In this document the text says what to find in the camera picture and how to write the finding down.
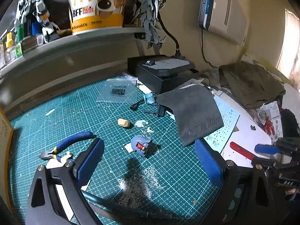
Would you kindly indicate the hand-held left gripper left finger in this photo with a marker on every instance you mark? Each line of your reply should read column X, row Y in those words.
column 90, row 159

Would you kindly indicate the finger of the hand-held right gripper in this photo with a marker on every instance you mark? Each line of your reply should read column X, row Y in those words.
column 267, row 149
column 263, row 162

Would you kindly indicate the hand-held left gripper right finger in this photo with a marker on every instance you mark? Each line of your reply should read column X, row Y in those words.
column 208, row 163

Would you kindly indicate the brown cardboard box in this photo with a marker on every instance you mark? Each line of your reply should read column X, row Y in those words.
column 5, row 140

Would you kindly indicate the printed instruction paper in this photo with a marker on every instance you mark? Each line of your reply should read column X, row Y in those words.
column 273, row 110

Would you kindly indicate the green cutting mat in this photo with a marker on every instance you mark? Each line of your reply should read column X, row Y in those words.
column 93, row 114

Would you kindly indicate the white decal sheet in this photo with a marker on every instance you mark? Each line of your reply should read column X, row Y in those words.
column 228, row 119

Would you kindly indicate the tan eraser piece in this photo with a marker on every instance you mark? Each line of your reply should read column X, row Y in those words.
column 123, row 123

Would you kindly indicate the white paper sheet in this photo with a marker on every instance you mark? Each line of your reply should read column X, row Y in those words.
column 63, row 201

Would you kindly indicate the small blue model part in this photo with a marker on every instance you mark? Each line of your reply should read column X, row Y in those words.
column 138, row 143

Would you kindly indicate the dark grey cloth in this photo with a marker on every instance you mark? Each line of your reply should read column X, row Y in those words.
column 192, row 112

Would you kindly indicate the olive cloth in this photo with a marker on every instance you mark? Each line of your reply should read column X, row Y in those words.
column 250, row 84

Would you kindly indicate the clear plastic bag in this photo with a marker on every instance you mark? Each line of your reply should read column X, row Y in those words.
column 117, row 91

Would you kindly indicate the black box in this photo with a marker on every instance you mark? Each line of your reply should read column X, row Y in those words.
column 150, row 77

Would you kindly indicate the white shelf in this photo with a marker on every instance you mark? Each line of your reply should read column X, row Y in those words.
column 70, row 44

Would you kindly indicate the black gooseneck stand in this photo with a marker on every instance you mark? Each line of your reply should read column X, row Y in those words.
column 174, row 42

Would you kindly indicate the yellow-capped paint bottle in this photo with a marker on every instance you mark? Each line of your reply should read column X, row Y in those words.
column 9, row 44

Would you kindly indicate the white yellow paper bucket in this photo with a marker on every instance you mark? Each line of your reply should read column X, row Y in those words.
column 93, row 16

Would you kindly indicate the green-capped paint bottle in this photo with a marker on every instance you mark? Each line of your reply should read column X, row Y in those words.
column 19, row 35

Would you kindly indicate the grey winged robot model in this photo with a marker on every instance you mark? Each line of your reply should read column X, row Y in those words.
column 150, row 16

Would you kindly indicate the white blue robot model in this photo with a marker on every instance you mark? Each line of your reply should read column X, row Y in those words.
column 39, row 11

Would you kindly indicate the white wall device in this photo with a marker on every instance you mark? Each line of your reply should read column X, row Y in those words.
column 222, row 16

